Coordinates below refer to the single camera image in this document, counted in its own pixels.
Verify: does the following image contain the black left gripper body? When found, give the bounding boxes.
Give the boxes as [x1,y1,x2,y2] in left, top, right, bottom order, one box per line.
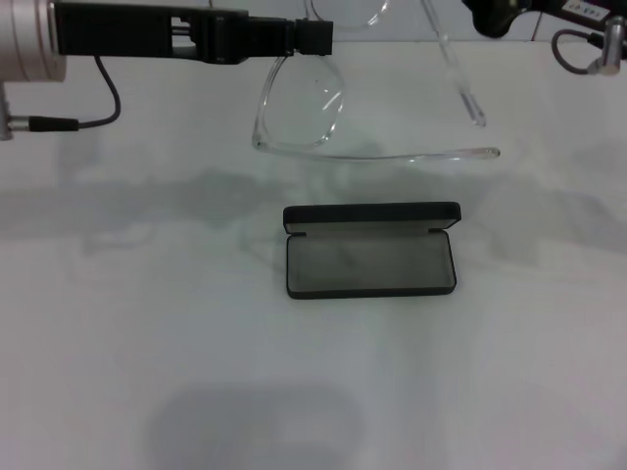
[52,1,252,66]

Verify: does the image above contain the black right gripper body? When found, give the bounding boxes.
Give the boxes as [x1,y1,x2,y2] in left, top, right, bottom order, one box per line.
[459,0,627,38]

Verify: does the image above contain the clear white glasses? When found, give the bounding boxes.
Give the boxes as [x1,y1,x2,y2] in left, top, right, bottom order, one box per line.
[251,0,503,163]

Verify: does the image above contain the black glasses case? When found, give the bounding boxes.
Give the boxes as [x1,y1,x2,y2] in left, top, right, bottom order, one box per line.
[282,201,462,301]

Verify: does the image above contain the left gripper cable with connector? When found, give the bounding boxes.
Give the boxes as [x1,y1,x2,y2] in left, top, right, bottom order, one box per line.
[0,55,122,143]

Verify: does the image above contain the gripper cable with connector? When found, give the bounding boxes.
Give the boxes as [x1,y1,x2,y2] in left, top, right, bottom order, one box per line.
[550,14,627,77]
[0,55,122,143]

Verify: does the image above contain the right gripper cable with connector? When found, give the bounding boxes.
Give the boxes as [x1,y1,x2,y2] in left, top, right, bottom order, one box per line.
[550,14,627,77]

